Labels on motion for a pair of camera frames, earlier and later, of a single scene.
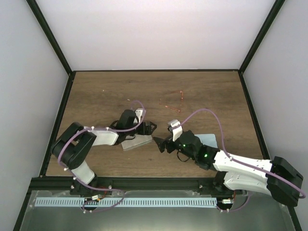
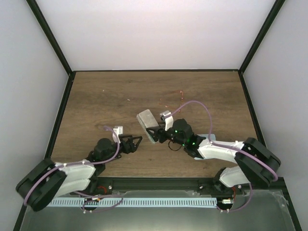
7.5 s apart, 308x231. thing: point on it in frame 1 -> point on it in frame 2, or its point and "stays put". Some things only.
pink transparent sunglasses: x=173 y=99 stays put
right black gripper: x=163 y=144 -> x=159 y=131
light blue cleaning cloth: x=208 y=139 stays put
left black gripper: x=148 y=132 -> x=133 y=148
